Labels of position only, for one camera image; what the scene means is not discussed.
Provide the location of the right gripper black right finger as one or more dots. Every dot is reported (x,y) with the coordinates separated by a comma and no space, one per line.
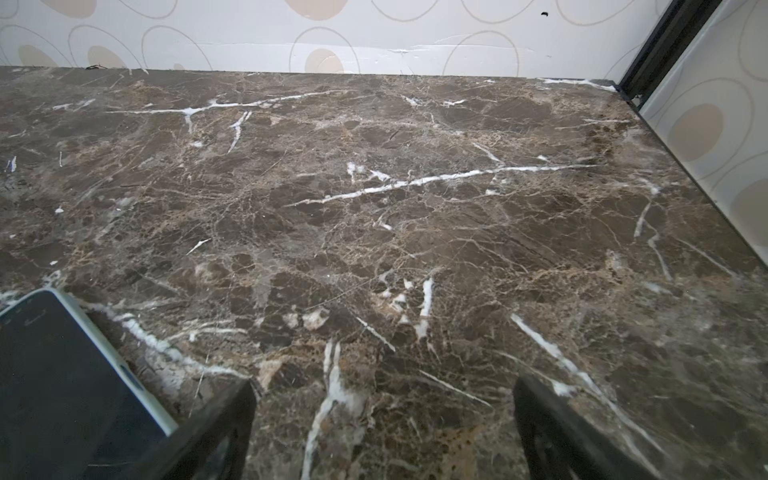
(559,444)

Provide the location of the black corner frame post right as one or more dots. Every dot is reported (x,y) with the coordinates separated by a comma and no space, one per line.
(678,26)

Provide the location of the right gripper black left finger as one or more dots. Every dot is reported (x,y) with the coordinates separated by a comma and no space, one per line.
(212,444)

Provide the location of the black smartphone from case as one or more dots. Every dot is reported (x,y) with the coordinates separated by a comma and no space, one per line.
(65,413)

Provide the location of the light blue phone case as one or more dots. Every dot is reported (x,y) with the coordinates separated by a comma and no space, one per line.
(162,418)

